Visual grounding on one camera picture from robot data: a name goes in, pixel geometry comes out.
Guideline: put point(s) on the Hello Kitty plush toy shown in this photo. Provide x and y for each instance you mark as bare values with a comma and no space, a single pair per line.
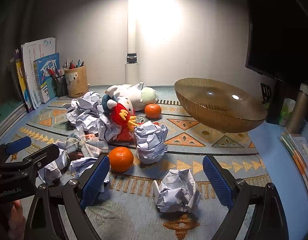
118,105

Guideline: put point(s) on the grey thermos bottle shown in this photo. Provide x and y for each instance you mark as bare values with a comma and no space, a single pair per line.
298,114

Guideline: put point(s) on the blue cover book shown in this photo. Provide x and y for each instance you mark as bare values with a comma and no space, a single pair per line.
43,78

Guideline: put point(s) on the white desk lamp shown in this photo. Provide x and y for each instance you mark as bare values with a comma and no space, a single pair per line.
132,65

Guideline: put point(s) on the green tissue pack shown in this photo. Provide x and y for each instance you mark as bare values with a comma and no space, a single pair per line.
286,111

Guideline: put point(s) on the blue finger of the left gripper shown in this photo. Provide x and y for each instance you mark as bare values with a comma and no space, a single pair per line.
18,145
39,159

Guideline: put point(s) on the amber ribbed glass bowl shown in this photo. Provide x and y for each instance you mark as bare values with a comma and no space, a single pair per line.
219,105

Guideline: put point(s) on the orange mandarin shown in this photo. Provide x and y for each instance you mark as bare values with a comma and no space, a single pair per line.
152,111
121,159

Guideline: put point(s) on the stacked books at left edge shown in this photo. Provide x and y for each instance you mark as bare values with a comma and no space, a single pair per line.
10,113

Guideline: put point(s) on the yellow cover book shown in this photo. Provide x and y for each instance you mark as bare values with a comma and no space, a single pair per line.
22,80

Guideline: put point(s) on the black phone stand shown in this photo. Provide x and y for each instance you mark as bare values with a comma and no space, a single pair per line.
266,93

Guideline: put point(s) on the person's left hand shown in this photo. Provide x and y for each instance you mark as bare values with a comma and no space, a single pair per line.
17,221

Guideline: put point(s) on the plaid fabric bow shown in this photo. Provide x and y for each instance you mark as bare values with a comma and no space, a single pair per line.
89,145

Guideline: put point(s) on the black monitor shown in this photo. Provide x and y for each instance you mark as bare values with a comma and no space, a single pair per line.
278,39

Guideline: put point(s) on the stack of notebooks right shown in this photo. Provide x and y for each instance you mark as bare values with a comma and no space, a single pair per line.
297,147

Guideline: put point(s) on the paper ball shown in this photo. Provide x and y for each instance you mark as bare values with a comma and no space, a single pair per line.
177,192
149,139

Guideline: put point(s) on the pastel dango plush large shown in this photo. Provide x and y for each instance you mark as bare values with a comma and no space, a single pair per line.
139,95

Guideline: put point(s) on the white cover book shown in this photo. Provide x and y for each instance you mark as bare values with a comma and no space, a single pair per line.
31,52

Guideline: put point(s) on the paper ball front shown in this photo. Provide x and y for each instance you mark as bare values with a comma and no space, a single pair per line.
177,192

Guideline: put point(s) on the paper pile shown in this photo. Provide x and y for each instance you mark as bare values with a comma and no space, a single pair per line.
86,114

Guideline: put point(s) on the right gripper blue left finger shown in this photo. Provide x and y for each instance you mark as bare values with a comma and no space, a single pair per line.
92,180

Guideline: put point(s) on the patterned blue woven mat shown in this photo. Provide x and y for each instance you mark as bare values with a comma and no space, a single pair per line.
125,208

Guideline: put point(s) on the red snack bag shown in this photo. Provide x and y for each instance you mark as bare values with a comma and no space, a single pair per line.
122,132

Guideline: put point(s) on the black mesh pen cup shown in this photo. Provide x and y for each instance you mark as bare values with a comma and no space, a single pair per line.
60,85

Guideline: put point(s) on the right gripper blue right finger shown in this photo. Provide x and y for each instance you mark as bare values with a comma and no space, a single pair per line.
223,190

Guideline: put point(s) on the bamboo pen holder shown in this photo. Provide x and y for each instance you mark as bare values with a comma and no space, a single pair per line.
76,80

